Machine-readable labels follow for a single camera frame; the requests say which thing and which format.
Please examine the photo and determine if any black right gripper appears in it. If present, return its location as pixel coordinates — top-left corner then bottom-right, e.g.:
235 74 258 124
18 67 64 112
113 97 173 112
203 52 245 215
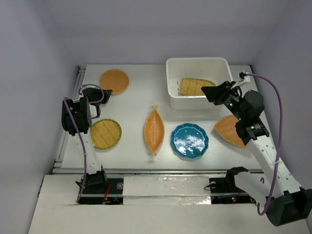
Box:
200 81 246 121

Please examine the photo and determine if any round orange woven plate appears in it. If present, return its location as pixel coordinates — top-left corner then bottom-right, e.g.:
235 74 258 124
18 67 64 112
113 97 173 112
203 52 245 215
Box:
99 69 130 95

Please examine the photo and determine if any triangular orange woven plate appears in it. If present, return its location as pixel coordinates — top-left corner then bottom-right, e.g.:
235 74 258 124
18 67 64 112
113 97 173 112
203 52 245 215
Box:
214 115 246 148

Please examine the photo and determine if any round yellow green-rimmed plate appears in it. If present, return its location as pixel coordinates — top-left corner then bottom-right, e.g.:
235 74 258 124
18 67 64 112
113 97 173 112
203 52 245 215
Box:
90 118 122 150

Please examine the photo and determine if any blue polka-dot ceramic plate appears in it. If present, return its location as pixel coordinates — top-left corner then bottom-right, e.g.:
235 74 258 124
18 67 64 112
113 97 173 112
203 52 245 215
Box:
170 123 209 160

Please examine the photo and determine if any boat-shaped orange woven basket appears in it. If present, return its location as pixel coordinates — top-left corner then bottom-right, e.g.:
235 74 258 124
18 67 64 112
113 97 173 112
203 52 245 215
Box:
144 105 165 156

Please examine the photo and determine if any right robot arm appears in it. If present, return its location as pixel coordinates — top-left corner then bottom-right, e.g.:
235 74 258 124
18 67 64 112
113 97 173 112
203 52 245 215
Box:
201 81 312 226

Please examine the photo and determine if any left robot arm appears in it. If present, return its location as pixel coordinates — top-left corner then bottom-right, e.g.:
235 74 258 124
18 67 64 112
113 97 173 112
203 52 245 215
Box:
61 84 112 197

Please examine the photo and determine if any white plastic bin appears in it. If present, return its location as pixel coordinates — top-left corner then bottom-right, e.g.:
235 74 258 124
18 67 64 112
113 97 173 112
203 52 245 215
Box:
166 57 233 110

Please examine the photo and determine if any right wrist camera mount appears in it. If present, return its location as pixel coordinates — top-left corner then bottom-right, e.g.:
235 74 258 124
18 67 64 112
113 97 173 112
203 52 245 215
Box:
232 70 251 88

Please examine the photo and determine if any aluminium table rail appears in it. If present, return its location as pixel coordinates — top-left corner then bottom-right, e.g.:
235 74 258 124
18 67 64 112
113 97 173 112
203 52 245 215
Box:
52 66 91 174

